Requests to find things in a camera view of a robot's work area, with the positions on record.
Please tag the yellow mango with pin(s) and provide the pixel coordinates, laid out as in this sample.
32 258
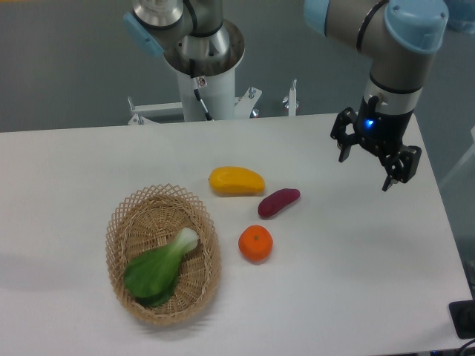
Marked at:
236 181

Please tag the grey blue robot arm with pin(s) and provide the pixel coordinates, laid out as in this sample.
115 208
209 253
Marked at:
401 38

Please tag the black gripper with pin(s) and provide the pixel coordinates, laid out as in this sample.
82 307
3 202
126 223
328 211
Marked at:
380 134

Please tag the woven wicker basket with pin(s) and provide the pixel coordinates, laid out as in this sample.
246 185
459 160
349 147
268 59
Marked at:
151 218

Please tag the black device at table edge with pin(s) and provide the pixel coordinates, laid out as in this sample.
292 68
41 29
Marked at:
462 314

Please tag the orange tangerine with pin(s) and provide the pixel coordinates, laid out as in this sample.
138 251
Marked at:
255 243

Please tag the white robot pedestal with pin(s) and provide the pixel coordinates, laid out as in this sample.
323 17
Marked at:
205 69

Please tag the blue plastic bag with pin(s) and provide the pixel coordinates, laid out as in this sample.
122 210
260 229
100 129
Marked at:
461 15

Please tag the purple sweet potato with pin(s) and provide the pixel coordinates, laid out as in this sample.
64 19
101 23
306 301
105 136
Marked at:
277 201

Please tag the green bok choy vegetable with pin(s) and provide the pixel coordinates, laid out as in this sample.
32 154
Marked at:
151 277

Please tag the white metal frame bracket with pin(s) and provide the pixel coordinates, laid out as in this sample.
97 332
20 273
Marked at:
203 98

